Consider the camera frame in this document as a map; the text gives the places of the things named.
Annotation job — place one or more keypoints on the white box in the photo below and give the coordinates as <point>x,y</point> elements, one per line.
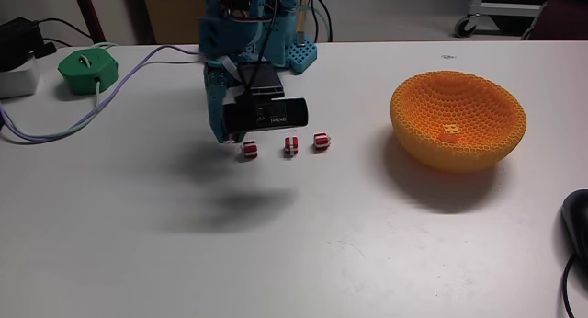
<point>16,81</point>

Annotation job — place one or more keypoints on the dark red chair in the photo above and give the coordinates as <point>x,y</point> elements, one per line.
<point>562,19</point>

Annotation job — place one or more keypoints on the black camera box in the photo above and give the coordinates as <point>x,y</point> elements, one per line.
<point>264,113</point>

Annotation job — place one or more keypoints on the green hexagonal box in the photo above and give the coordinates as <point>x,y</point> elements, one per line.
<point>85,72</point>

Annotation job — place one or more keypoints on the black power adapter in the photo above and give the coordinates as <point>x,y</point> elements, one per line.
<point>18,40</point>

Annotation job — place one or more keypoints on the white wheeled cart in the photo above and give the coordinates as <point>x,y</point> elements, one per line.
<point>500,7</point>

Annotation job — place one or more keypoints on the yellow honeycomb basket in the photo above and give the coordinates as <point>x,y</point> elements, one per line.
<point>482,152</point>

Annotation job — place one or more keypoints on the red pole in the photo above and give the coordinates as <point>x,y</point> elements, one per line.
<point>89,14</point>

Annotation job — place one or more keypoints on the yellow cube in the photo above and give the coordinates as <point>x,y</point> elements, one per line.
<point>450,133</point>

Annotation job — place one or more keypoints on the brown wooden cabinet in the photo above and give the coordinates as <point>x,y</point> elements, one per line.
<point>174,10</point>

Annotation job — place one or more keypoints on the black computer mouse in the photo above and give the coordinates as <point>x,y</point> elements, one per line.
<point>578,226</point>

